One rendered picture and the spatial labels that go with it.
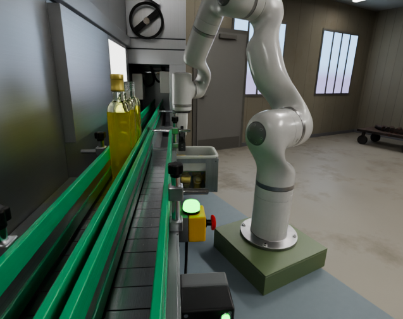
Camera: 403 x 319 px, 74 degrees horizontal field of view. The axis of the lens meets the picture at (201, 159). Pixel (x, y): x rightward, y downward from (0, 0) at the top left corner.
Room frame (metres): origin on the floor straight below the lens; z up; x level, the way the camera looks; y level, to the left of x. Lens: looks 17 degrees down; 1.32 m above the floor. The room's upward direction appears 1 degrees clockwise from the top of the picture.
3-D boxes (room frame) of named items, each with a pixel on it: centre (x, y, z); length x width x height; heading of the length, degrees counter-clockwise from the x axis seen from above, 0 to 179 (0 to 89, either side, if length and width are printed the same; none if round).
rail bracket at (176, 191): (0.45, 0.02, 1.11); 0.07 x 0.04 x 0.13; 96
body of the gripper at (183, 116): (1.18, 0.09, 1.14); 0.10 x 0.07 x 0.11; 4
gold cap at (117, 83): (0.73, 0.23, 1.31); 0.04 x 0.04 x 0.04
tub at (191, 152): (1.17, 0.04, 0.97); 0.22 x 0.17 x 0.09; 96
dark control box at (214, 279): (0.34, -0.01, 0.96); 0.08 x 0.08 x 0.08; 6
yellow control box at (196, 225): (0.62, 0.02, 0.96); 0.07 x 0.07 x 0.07; 6
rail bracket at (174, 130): (1.04, 0.13, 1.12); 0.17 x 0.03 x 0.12; 96
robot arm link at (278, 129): (0.77, -0.21, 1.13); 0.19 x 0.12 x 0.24; 130
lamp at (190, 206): (0.62, 0.02, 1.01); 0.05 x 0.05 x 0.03
